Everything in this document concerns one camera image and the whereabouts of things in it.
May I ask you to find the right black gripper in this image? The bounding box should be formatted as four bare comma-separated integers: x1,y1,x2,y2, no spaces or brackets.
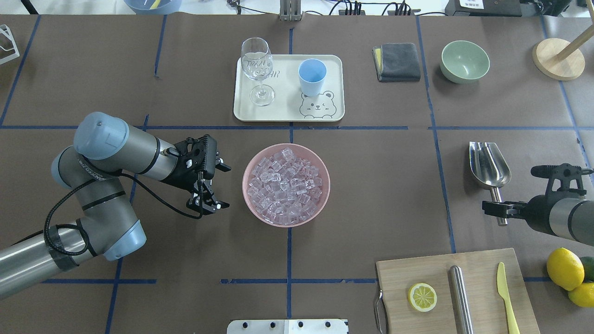
482,195,555,232

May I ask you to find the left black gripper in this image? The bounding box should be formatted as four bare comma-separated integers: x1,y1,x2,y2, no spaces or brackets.
162,135,232,214

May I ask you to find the metal ice scoop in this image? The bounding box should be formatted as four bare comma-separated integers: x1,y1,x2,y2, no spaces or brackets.
469,141,511,202

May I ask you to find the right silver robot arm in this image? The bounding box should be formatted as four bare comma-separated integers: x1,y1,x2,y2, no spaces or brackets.
482,163,594,246

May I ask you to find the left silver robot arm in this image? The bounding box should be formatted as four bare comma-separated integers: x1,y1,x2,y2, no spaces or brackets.
0,112,231,299

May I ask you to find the pink bowl of ice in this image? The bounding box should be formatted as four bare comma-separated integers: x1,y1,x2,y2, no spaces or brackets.
242,143,330,227

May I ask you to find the blue plastic cup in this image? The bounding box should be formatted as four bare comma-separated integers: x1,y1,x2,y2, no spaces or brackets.
298,58,327,96

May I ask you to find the wooden cup stand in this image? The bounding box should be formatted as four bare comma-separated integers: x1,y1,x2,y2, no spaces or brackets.
532,26,594,82

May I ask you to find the steel cylinder rod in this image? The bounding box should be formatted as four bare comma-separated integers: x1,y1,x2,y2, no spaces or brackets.
448,265,474,334

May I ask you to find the yellow lemon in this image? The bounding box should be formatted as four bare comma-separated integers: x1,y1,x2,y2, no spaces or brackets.
547,248,585,291
568,283,594,308

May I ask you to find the wooden cutting board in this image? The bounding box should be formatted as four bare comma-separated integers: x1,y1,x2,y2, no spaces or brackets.
376,249,540,334

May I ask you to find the green lime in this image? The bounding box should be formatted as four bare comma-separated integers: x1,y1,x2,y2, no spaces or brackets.
580,256,594,282

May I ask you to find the cream bear tray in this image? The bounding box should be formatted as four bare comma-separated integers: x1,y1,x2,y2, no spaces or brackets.
233,54,345,122

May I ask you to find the lemon half slice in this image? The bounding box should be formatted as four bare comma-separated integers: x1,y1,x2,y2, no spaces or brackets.
407,283,437,312

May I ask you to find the yellow plastic knife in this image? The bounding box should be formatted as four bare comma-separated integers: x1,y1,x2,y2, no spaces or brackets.
496,262,520,334

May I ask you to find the clear wine glass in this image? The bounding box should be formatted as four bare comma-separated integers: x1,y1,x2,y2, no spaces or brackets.
240,37,275,107

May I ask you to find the green bowl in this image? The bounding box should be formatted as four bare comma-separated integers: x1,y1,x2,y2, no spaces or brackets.
439,40,491,84

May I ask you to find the grey folded cloth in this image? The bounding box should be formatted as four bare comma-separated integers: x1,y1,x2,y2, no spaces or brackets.
373,43,420,83

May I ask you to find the blue tub bowl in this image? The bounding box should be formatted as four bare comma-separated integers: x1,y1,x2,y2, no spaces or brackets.
124,0,183,15

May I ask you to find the white test tube rack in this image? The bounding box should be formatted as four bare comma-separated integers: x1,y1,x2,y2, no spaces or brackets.
0,25,20,65

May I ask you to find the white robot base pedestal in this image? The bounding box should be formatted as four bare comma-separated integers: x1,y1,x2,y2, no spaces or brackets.
226,318,349,334

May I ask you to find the aluminium frame post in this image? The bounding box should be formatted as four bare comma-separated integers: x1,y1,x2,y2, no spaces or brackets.
279,0,303,22

